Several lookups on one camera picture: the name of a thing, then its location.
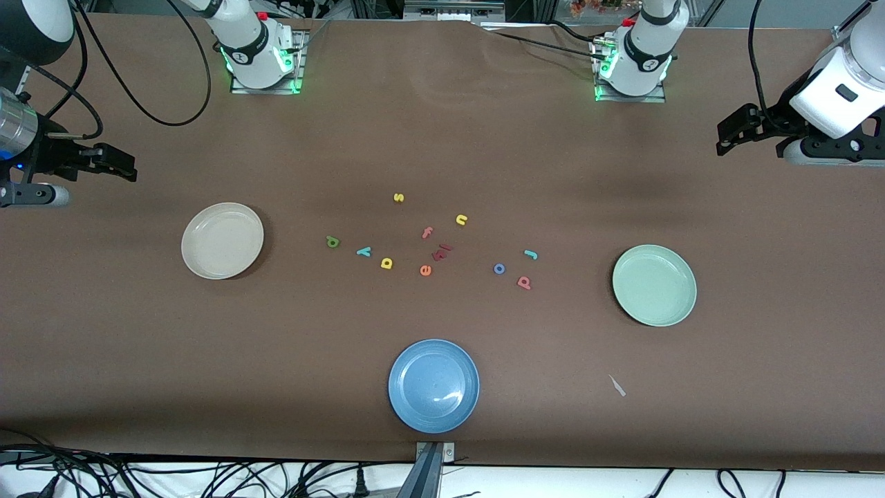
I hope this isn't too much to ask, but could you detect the beige brown plate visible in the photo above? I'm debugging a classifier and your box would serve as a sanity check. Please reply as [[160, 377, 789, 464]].
[[181, 202, 265, 280]]

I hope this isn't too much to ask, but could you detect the light green plate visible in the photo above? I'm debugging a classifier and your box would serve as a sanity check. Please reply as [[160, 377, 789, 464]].
[[612, 244, 698, 327]]

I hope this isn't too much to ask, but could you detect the brown table cover sheet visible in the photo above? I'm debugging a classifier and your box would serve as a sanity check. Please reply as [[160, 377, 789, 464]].
[[0, 12, 885, 472]]

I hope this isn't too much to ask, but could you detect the white power strip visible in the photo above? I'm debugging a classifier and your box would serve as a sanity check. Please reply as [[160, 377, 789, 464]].
[[404, 0, 505, 20]]

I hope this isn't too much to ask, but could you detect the blue plate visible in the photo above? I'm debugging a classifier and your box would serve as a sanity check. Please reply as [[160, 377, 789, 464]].
[[388, 338, 480, 434]]

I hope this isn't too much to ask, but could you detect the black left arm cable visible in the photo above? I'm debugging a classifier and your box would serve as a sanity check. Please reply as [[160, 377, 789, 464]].
[[747, 0, 768, 115]]

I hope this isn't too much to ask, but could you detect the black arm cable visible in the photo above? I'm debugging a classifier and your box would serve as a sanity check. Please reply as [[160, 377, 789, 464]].
[[21, 0, 212, 139], [747, 0, 768, 115]]

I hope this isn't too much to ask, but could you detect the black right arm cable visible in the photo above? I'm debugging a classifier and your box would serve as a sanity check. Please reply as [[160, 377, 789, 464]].
[[21, 0, 212, 139]]

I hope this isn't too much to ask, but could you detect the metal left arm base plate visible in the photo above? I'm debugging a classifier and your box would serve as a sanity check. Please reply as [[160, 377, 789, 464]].
[[595, 38, 667, 103]]

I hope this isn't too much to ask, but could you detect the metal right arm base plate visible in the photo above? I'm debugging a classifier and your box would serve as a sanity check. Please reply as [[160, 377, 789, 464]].
[[230, 28, 305, 95]]

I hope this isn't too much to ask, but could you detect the black base power cable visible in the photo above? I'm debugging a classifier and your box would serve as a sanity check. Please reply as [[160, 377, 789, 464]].
[[494, 21, 609, 62]]

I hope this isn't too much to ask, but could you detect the grey base cable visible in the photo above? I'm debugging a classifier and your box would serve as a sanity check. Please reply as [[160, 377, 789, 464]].
[[294, 19, 333, 56]]

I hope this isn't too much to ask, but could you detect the tangle of black floor cables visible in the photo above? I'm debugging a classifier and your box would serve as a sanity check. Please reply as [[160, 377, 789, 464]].
[[0, 429, 416, 498]]

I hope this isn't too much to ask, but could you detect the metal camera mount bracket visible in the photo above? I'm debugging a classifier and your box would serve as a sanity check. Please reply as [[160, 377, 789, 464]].
[[395, 441, 457, 498]]

